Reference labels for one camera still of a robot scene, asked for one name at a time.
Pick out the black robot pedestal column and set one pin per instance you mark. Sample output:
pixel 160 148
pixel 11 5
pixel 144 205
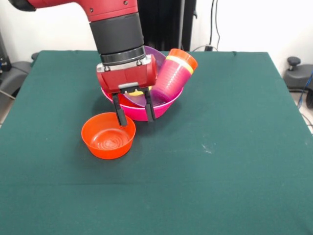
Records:
pixel 166 24

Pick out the purple cup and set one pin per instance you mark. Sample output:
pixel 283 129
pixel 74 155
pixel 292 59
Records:
pixel 170 78

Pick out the small orange bowl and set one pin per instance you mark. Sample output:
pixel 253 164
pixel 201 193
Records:
pixel 108 150

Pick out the dark green tablecloth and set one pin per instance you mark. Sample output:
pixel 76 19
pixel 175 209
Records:
pixel 156 195

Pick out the pale yellow cup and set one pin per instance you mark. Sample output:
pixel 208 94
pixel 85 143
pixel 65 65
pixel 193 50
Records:
pixel 135 93

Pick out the large pink bowl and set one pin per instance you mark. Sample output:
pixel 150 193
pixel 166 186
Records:
pixel 161 109

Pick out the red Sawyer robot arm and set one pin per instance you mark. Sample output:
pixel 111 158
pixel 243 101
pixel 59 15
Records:
pixel 110 14

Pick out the bright yellow cup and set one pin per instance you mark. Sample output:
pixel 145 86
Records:
pixel 183 62

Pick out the purple bowl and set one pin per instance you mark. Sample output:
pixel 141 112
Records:
pixel 160 57

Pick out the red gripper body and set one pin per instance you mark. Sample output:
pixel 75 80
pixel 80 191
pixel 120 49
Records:
pixel 127 78

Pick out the black pedestal foot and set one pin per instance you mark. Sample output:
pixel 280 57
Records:
pixel 14 73
pixel 298 76

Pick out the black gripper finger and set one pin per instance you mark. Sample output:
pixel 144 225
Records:
pixel 149 105
pixel 119 109

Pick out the orange cup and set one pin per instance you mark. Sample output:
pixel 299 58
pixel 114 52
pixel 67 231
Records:
pixel 185 56

